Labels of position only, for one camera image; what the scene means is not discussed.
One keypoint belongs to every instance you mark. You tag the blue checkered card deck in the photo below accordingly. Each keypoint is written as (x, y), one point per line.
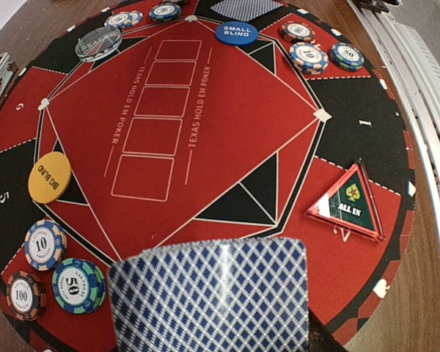
(246, 294)

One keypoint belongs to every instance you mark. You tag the card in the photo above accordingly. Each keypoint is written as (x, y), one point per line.
(245, 10)

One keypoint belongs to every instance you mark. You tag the blue chip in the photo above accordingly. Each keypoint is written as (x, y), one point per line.
(347, 56)

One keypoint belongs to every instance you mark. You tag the teal chip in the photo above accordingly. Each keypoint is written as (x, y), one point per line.
(79, 286)

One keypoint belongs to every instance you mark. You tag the red chip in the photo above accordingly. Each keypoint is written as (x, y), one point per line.
(26, 296)

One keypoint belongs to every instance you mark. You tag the round red black poker mat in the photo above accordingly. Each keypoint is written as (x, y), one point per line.
(177, 137)

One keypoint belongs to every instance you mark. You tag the black triangle marker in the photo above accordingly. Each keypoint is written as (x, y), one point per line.
(349, 206)

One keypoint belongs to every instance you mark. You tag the blue small blind button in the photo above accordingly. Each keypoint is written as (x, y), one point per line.
(236, 33)

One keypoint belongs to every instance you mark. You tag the white chip stack near ten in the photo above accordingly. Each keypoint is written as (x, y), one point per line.
(308, 58)

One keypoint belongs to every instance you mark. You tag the yellow big blind button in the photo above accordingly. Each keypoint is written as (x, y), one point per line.
(49, 177)

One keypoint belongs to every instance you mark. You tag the clear dealer button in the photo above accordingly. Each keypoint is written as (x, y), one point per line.
(98, 43)

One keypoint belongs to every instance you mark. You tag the chip on seat five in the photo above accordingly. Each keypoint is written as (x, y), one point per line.
(45, 245)

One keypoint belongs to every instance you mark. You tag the aluminium front rail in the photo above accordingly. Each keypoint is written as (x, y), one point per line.
(416, 75)

